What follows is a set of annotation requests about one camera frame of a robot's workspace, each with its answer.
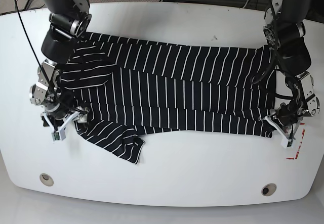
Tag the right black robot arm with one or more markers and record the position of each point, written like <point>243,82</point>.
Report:
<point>69,20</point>

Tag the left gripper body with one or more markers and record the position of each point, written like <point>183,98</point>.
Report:
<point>286,120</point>

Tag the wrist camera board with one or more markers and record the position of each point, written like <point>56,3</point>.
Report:
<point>56,136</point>
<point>287,143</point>

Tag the red tape corner marking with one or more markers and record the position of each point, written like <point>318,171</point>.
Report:
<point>294,150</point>

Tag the table cable grommet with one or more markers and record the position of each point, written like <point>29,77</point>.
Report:
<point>46,180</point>
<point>269,189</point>

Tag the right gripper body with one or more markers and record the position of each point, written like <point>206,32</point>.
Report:
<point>60,116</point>

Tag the right table cable grommet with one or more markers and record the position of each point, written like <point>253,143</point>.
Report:
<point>269,189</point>

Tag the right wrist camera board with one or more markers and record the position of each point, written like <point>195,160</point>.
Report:
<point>56,136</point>

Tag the left table cable grommet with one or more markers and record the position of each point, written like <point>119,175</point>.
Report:
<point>46,180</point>

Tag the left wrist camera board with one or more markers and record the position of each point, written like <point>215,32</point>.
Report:
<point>287,143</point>

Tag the navy white striped t-shirt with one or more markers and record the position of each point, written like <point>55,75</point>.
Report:
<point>136,87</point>

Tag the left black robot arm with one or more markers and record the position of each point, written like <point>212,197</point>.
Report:
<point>284,31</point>

